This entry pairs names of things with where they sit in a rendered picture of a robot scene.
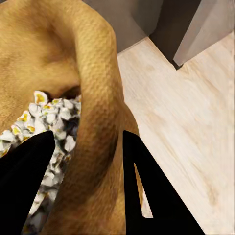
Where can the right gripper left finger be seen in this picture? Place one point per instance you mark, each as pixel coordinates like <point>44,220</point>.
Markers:
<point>22,170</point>

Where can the popcorn bag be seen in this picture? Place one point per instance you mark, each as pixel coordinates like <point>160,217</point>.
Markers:
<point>66,49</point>

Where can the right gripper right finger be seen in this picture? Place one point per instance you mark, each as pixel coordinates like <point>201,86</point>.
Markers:
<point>170,214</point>

